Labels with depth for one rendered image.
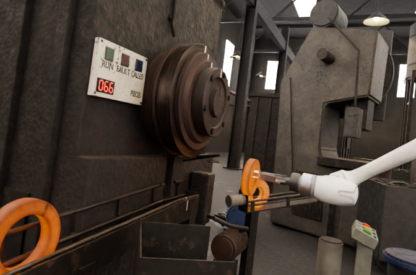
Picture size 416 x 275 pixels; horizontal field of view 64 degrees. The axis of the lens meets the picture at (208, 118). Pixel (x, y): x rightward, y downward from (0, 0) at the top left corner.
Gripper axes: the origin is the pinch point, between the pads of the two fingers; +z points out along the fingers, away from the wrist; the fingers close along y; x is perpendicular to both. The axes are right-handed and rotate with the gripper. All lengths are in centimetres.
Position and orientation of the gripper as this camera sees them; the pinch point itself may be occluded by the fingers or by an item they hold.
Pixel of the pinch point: (251, 173)
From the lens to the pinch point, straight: 145.5
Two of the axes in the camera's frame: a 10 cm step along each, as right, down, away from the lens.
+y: 4.0, 0.9, 9.1
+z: -9.0, -1.4, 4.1
